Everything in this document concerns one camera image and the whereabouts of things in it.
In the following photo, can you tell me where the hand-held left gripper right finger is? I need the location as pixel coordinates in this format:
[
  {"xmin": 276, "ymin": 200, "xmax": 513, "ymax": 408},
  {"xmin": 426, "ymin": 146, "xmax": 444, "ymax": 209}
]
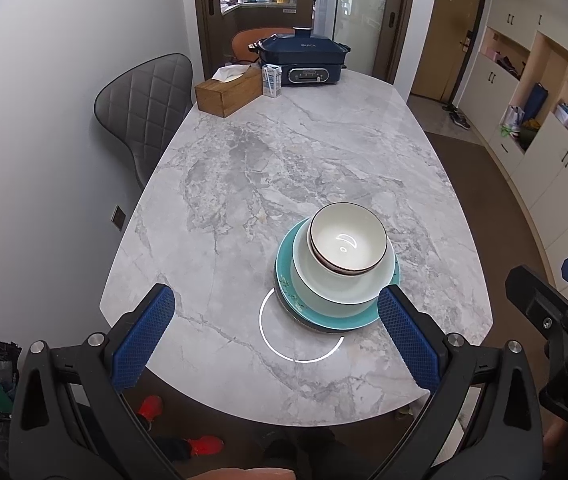
[{"xmin": 369, "ymin": 284, "xmax": 544, "ymax": 480}]

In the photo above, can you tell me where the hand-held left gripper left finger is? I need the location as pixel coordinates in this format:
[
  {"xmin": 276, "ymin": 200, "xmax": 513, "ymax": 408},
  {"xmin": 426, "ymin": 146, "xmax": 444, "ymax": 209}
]
[{"xmin": 9, "ymin": 282, "xmax": 185, "ymax": 480}]

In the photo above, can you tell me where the large white bowl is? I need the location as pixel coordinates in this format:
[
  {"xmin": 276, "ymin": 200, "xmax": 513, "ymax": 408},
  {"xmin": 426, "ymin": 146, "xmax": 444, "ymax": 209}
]
[{"xmin": 291, "ymin": 220, "xmax": 397, "ymax": 306}]

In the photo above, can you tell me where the grey rimmed plate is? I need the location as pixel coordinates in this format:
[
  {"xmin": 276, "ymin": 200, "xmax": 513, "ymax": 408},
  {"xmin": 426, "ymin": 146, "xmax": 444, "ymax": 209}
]
[{"xmin": 273, "ymin": 280, "xmax": 382, "ymax": 336}]

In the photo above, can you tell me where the small white bowl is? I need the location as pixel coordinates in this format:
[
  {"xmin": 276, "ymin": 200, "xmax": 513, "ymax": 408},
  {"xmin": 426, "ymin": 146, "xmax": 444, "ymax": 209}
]
[{"xmin": 307, "ymin": 230, "xmax": 389, "ymax": 279}]

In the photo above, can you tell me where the pink floral bowl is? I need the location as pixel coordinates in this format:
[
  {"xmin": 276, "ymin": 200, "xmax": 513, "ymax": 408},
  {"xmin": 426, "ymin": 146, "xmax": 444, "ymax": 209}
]
[{"xmin": 309, "ymin": 202, "xmax": 389, "ymax": 277}]

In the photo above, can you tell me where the large teal floral plate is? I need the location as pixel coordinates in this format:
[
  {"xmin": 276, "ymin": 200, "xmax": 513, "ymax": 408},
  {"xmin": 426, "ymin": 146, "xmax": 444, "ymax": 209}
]
[{"xmin": 274, "ymin": 216, "xmax": 401, "ymax": 332}]

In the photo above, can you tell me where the person's right forearm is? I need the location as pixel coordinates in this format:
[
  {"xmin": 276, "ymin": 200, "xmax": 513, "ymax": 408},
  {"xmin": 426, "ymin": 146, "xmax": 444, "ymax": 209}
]
[{"xmin": 544, "ymin": 417, "xmax": 568, "ymax": 461}]

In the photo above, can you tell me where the person's left hand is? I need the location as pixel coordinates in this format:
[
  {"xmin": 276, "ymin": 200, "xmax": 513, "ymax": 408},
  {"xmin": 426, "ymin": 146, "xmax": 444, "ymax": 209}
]
[{"xmin": 203, "ymin": 467, "xmax": 295, "ymax": 480}]

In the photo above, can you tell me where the red shoe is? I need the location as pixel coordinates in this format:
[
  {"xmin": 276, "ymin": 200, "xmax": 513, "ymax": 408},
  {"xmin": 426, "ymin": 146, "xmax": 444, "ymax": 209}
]
[
  {"xmin": 136, "ymin": 395, "xmax": 163, "ymax": 431},
  {"xmin": 186, "ymin": 435, "xmax": 225, "ymax": 458}
]

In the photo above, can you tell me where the white bag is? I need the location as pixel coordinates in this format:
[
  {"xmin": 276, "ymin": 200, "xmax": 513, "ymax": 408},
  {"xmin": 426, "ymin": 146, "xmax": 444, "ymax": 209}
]
[{"xmin": 501, "ymin": 106, "xmax": 525, "ymax": 138}]

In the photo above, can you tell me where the blue bag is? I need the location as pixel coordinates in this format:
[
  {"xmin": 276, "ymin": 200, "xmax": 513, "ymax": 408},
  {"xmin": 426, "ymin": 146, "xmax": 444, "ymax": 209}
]
[{"xmin": 522, "ymin": 82, "xmax": 549, "ymax": 123}]

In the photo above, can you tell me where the dark shelf clutter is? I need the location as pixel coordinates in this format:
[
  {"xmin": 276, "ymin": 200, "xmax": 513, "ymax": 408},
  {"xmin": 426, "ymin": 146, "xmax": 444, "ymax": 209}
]
[{"xmin": 494, "ymin": 50, "xmax": 523, "ymax": 80}]

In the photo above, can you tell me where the grey quilted chair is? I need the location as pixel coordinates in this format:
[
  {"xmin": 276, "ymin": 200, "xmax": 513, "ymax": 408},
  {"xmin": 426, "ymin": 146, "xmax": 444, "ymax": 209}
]
[{"xmin": 94, "ymin": 53, "xmax": 193, "ymax": 191}]

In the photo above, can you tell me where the wooden tissue box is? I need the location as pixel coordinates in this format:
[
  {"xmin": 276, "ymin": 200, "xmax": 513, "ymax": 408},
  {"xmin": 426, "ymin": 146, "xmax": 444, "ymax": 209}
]
[{"xmin": 194, "ymin": 66, "xmax": 263, "ymax": 119}]

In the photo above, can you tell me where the white tissue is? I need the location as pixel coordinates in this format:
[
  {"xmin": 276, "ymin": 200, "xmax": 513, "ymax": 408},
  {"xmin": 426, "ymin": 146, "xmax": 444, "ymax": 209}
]
[{"xmin": 212, "ymin": 64, "xmax": 249, "ymax": 83}]

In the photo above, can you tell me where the wooden entry door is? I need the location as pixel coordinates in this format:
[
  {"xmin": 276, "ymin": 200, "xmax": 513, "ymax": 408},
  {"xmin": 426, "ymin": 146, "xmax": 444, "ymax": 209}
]
[{"xmin": 410, "ymin": 0, "xmax": 487, "ymax": 103}]

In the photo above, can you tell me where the small drink carton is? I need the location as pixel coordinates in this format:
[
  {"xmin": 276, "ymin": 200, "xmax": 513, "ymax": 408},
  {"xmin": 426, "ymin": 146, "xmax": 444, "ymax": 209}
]
[{"xmin": 262, "ymin": 64, "xmax": 283, "ymax": 99}]

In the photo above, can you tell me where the dark blue electric cooker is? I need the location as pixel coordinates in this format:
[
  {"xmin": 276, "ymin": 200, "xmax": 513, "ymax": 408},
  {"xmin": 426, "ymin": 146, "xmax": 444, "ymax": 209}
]
[{"xmin": 247, "ymin": 26, "xmax": 352, "ymax": 88}]

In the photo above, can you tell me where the orange chair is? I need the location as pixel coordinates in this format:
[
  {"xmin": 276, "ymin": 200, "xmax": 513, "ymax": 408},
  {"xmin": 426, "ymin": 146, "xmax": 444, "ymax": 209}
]
[{"xmin": 231, "ymin": 27, "xmax": 295, "ymax": 63}]

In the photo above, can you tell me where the brown framed glass door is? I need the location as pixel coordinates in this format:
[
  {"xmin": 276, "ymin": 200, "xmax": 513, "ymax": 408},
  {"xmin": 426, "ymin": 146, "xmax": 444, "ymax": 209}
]
[
  {"xmin": 193, "ymin": 0, "xmax": 315, "ymax": 81},
  {"xmin": 314, "ymin": 0, "xmax": 419, "ymax": 86}
]

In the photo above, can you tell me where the white wall cabinet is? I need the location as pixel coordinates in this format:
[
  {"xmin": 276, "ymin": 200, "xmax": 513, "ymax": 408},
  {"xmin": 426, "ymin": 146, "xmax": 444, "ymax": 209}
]
[{"xmin": 456, "ymin": 0, "xmax": 568, "ymax": 291}]

